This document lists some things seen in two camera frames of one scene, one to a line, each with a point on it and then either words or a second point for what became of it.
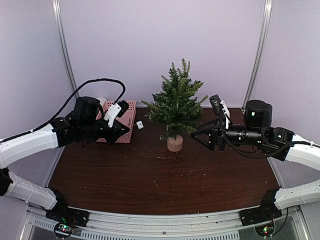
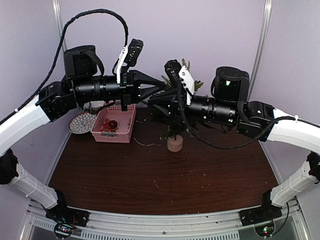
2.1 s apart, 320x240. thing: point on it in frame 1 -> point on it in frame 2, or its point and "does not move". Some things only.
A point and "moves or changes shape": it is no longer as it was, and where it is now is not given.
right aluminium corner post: (267, 9) does not move
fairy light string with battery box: (140, 125) moves or changes shape
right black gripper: (215, 136) -> (169, 99)
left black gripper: (117, 132) -> (127, 82)
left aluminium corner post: (56, 8) does not move
